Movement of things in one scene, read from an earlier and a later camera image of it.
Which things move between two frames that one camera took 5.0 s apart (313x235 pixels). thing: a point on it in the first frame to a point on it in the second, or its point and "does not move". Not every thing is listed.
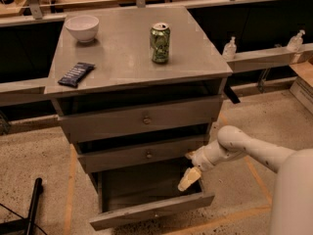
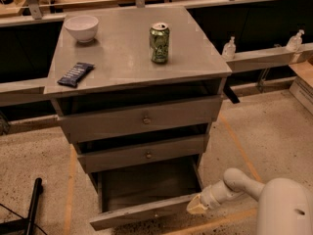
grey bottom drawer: [132, 194] does not move
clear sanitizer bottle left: [230, 49] does not move
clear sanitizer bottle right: [295, 43] does not move
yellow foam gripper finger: [189, 177] to [195, 206]
